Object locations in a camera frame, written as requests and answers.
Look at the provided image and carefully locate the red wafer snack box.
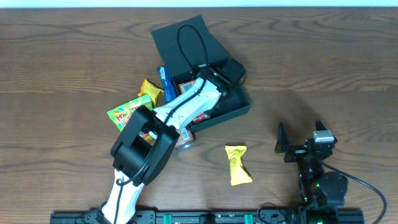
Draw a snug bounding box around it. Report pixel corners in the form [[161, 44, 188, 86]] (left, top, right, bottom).
[[178, 80, 210, 124]]

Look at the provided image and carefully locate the blue Oreo cookie pack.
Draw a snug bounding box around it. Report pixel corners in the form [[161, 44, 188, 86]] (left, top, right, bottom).
[[157, 66, 177, 103]]

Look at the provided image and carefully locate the red Pringles can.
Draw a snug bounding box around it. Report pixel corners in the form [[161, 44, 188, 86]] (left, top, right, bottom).
[[175, 127, 195, 150]]

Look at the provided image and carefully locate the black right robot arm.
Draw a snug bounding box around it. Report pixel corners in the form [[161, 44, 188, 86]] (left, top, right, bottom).
[[275, 120, 348, 224]]

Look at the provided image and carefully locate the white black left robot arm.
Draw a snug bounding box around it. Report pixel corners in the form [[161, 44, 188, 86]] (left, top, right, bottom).
[[98, 67, 247, 223]]

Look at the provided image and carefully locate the black open gift box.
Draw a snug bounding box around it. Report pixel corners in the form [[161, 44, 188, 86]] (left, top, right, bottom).
[[151, 16, 251, 132]]

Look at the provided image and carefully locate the yellow candy wrapper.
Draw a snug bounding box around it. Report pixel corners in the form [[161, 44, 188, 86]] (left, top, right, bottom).
[[225, 146, 252, 186]]

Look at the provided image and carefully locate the small orange candy wrapper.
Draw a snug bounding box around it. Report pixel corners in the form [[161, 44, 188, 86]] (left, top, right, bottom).
[[137, 79, 164, 105]]

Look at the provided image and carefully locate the green Haribo gummy bag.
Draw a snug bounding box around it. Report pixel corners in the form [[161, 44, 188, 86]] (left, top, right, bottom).
[[107, 95, 153, 131]]

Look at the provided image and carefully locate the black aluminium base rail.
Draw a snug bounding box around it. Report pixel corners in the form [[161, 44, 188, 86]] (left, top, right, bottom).
[[49, 208, 365, 224]]

